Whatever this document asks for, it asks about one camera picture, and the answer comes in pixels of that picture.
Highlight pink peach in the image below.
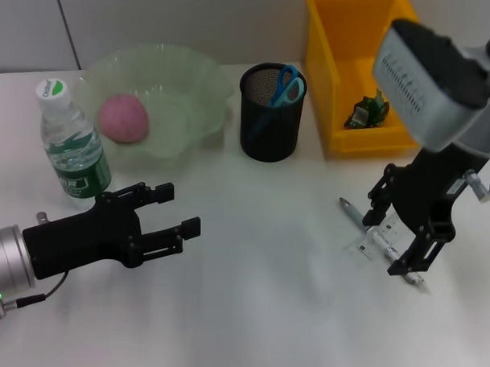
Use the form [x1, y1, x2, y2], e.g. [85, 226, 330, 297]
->
[96, 93, 150, 145]

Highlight left arm grey cable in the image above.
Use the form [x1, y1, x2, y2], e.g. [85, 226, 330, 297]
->
[2, 268, 69, 311]

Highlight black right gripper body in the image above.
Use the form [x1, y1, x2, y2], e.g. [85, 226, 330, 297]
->
[385, 143, 490, 241]

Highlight black mesh pen holder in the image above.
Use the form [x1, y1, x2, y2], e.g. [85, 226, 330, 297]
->
[236, 61, 310, 164]

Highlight green plastic wrapper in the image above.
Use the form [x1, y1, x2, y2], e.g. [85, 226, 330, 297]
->
[343, 86, 393, 131]

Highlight clear plastic ruler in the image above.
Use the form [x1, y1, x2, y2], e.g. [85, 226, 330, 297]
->
[344, 212, 414, 263]

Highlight clear green-label water bottle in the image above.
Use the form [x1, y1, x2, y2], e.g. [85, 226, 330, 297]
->
[31, 77, 117, 211]

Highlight grey clear ballpoint pen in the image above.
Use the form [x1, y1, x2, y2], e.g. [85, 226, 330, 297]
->
[336, 196, 430, 290]

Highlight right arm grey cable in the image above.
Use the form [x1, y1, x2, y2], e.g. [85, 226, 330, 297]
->
[463, 153, 490, 204]

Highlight translucent green fruit bowl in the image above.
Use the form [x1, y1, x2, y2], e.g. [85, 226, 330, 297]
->
[70, 40, 237, 167]

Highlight blue scissors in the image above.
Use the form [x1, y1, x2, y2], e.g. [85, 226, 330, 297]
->
[248, 63, 307, 142]

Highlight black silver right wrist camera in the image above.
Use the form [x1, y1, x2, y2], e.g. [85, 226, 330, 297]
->
[369, 17, 490, 155]

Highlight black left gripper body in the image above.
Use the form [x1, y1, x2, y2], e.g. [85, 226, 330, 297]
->
[20, 188, 146, 284]

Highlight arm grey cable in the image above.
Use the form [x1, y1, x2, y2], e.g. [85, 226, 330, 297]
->
[463, 153, 490, 204]
[2, 268, 69, 311]

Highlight yellow plastic bin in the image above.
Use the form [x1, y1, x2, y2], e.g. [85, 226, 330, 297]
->
[301, 0, 428, 159]

